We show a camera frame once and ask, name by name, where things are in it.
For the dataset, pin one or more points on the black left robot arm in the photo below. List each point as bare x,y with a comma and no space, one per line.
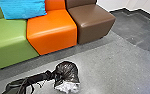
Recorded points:
21,85

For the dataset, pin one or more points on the orange sofa seat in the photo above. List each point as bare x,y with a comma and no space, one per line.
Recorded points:
52,30

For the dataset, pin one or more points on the brown sofa seat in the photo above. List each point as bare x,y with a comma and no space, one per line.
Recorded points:
91,21

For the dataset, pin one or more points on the green sofa seat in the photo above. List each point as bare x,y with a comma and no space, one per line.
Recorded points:
9,41

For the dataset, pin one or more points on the black plastic trash bag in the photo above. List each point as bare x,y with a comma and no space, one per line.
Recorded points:
67,72

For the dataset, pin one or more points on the turquoise square cushion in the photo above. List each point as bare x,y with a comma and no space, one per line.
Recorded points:
22,8

